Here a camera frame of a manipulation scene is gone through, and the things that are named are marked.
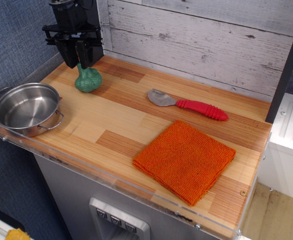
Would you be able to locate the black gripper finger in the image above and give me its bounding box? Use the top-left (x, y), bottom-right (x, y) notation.
top-left (54, 39), bottom-right (78, 69)
top-left (76, 40), bottom-right (93, 70)

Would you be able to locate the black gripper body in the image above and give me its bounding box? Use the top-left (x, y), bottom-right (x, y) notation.
top-left (42, 15), bottom-right (103, 47)

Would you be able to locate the green toy broccoli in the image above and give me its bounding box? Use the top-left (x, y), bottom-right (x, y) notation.
top-left (74, 62), bottom-right (103, 93)

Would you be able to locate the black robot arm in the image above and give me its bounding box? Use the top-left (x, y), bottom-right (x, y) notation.
top-left (42, 0), bottom-right (103, 70)

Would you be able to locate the orange knitted rag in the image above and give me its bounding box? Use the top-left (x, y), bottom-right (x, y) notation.
top-left (132, 120), bottom-right (236, 206)

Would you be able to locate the grey toy fridge cabinet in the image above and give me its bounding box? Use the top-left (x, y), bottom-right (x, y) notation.
top-left (32, 152), bottom-right (220, 240)

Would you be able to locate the silver dispenser button panel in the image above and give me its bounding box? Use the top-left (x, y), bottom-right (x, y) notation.
top-left (89, 197), bottom-right (151, 240)

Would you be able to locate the yellow object at corner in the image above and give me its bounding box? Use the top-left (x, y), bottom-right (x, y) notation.
top-left (5, 228), bottom-right (31, 240)

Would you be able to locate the white toy sink unit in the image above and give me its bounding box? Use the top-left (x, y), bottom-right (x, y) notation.
top-left (257, 93), bottom-right (293, 198)

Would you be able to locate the left dark grey post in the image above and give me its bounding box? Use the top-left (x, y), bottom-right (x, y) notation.
top-left (86, 0), bottom-right (104, 64)

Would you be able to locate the dark grey post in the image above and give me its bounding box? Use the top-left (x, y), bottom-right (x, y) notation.
top-left (86, 0), bottom-right (104, 64)
top-left (265, 42), bottom-right (293, 124)

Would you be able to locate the steel pot with handles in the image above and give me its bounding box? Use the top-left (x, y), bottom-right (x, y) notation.
top-left (0, 83), bottom-right (65, 137)

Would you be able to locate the red handled metal spoon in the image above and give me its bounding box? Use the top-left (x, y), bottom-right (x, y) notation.
top-left (147, 89), bottom-right (229, 121)

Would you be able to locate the clear acrylic guard rail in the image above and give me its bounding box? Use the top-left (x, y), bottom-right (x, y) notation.
top-left (0, 55), bottom-right (271, 240)

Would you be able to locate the right dark grey post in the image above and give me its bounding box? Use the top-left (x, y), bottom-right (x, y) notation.
top-left (265, 42), bottom-right (293, 124)

